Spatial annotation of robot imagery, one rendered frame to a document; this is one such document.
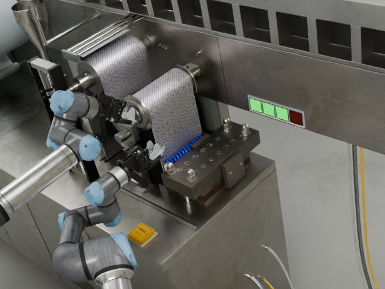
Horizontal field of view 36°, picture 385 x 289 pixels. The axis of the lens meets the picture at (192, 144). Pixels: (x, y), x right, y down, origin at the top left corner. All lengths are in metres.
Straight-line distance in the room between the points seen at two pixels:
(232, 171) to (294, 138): 1.81
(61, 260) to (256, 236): 0.97
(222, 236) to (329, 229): 1.19
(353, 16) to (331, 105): 0.34
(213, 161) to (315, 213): 1.34
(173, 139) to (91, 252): 0.70
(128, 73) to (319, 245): 1.50
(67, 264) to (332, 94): 0.98
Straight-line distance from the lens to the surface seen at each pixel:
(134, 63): 2.39
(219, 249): 2.32
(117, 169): 2.13
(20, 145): 2.96
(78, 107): 1.96
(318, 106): 2.06
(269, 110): 2.20
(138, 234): 2.19
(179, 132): 2.31
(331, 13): 1.86
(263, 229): 2.52
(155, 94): 2.20
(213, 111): 2.46
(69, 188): 2.55
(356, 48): 1.87
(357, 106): 1.97
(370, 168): 3.77
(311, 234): 3.36
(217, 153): 2.29
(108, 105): 2.07
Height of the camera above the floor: 2.38
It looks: 35 degrees down
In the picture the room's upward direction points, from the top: 13 degrees counter-clockwise
